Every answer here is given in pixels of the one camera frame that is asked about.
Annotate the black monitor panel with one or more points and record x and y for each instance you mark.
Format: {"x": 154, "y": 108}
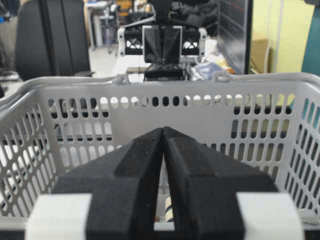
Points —
{"x": 234, "y": 33}

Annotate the cardboard box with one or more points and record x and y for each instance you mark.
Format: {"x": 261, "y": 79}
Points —
{"x": 259, "y": 54}

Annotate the grey plastic shopping basket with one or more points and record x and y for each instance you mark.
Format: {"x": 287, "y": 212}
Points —
{"x": 51, "y": 125}

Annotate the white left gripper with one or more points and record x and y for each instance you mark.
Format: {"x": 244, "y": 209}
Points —
{"x": 162, "y": 42}

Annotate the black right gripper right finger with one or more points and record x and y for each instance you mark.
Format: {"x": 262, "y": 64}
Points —
{"x": 216, "y": 197}

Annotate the black office chair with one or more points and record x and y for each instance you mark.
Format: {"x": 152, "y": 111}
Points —
{"x": 51, "y": 40}

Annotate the striped item in basket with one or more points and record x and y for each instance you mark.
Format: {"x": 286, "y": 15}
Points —
{"x": 168, "y": 214}

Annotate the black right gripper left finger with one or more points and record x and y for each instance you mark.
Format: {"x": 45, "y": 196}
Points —
{"x": 113, "y": 197}

